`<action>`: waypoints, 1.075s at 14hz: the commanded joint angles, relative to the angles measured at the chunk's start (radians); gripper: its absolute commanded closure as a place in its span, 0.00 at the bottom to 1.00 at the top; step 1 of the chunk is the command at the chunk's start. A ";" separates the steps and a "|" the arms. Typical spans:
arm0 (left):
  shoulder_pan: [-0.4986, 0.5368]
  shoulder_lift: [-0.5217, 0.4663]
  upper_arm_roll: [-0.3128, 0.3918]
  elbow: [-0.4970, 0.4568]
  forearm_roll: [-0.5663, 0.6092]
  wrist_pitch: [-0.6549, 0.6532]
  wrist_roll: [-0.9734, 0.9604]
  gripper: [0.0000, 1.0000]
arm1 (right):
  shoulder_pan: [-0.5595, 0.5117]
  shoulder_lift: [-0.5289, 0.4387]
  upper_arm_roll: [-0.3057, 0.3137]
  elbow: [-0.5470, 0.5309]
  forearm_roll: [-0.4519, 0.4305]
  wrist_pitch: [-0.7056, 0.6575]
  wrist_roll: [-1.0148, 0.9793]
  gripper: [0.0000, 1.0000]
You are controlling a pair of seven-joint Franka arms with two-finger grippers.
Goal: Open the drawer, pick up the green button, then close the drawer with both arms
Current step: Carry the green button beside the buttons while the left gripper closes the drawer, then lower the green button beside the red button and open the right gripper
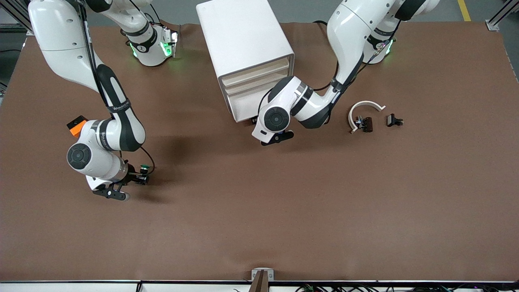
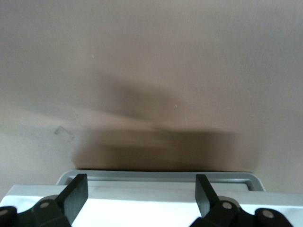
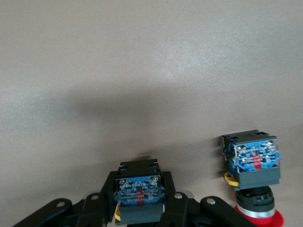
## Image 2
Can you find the white drawer cabinet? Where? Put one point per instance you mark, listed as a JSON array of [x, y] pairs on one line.
[[142, 212]]

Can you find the white plastic drawer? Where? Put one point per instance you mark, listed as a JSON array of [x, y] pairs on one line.
[[151, 175]]

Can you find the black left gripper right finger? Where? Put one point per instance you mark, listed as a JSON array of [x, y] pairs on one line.
[[206, 201]]

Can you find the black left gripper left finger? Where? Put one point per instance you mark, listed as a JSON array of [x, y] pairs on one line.
[[73, 201]]

